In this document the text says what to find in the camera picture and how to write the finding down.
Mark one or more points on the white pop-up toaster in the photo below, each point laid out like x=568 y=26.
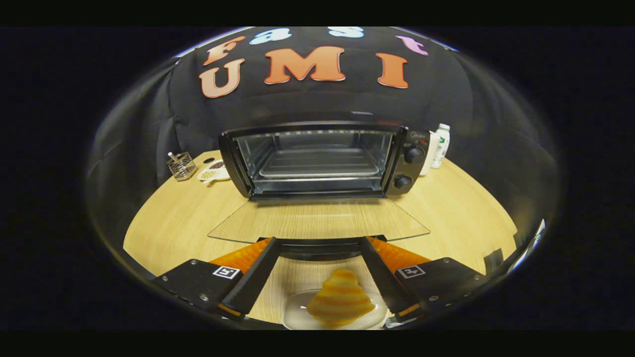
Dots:
x=429 y=153

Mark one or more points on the white plastic bottle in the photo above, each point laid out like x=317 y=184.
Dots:
x=442 y=144

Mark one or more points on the black toaster oven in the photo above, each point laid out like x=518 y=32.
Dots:
x=412 y=173

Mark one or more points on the white plate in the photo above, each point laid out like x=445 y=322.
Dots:
x=295 y=317

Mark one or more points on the yellow swirled bread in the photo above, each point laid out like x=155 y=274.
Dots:
x=340 y=300

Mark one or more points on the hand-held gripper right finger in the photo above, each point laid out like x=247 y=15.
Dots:
x=384 y=280

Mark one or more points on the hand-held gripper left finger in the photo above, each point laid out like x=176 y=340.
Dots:
x=255 y=280

